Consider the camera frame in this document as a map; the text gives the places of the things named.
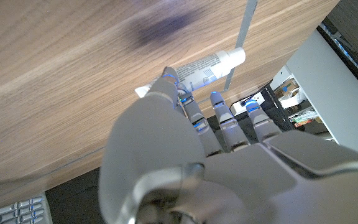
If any grey tape rectangle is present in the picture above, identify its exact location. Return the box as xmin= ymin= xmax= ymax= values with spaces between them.
xmin=222 ymin=0 xmax=259 ymax=93

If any silver keyboard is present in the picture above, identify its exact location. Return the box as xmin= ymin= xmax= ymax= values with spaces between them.
xmin=0 ymin=194 xmax=53 ymax=224

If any white power strip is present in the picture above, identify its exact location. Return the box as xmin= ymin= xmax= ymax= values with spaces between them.
xmin=230 ymin=91 xmax=265 ymax=116

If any small cardboard box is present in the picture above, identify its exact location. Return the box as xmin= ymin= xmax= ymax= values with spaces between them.
xmin=275 ymin=77 xmax=300 ymax=99

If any white shelf cabinet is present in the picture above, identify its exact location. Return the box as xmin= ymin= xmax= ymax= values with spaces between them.
xmin=272 ymin=29 xmax=358 ymax=162

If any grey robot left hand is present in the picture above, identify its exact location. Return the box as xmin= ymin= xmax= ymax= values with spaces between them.
xmin=98 ymin=66 xmax=358 ymax=224

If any white toothpaste tube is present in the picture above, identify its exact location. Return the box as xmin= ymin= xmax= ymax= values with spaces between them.
xmin=134 ymin=47 xmax=247 ymax=99

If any black stand pole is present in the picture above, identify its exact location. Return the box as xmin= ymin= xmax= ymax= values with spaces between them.
xmin=264 ymin=85 xmax=295 ymax=131

